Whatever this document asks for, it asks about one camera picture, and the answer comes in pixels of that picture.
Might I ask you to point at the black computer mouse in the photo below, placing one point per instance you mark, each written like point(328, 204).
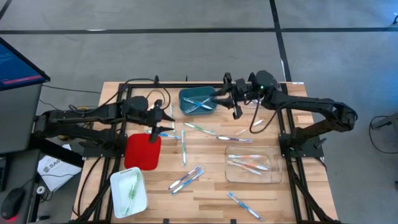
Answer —
point(12, 203)

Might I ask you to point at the white plastic bin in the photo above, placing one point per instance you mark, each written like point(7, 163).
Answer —
point(119, 193)

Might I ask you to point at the red plastic bin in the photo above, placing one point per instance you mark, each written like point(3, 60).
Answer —
point(141, 152)

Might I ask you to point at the orange toothbrush yellow bristles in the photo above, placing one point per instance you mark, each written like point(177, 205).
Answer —
point(252, 164)

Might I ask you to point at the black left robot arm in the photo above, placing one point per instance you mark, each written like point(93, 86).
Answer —
point(93, 115)

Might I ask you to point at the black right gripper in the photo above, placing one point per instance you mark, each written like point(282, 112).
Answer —
point(241, 91)

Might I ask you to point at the teal plastic bin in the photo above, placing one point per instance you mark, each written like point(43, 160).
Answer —
point(182, 102)

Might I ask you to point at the black computer monitor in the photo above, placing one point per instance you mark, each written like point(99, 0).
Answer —
point(18, 65)

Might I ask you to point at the dark grey desk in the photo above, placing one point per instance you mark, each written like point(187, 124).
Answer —
point(21, 174)

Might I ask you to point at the black equipment leg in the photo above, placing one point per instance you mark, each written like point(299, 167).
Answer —
point(385, 121)

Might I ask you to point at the black keyboard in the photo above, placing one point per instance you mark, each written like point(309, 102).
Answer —
point(2, 174)

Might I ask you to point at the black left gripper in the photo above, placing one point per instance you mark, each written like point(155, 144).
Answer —
point(155, 116)

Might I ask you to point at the white label sticker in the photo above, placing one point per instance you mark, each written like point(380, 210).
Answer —
point(297, 83)

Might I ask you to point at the white tape roll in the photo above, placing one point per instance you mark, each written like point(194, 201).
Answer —
point(38, 189)

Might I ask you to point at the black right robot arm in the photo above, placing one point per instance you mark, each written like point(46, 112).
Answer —
point(311, 105)

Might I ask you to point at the white paper sheet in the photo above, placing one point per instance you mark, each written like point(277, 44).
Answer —
point(59, 174)

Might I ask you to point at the blue toothbrush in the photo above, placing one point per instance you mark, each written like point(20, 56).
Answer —
point(188, 182)
point(191, 109)
point(244, 205)
point(169, 135)
point(202, 104)

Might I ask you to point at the black table clamp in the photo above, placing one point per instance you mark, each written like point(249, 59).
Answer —
point(165, 221)
point(156, 80)
point(233, 221)
point(252, 76)

